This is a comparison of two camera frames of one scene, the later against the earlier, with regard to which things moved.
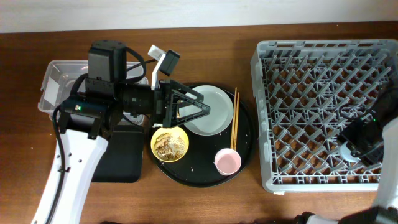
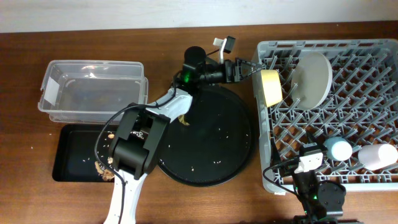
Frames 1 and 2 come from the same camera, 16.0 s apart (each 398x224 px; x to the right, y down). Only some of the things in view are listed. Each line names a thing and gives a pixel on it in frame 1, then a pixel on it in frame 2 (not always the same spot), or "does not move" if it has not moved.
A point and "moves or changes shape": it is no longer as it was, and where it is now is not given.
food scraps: [169, 147] to [107, 174]
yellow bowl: [170, 144] to [272, 85]
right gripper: [355, 143] to [296, 163]
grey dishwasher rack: [299, 88] does not move
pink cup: [227, 161] moves or changes shape
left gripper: [160, 103] to [234, 70]
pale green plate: [221, 114] to [311, 80]
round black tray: [210, 150] does not move
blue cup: [346, 153] moves or changes shape
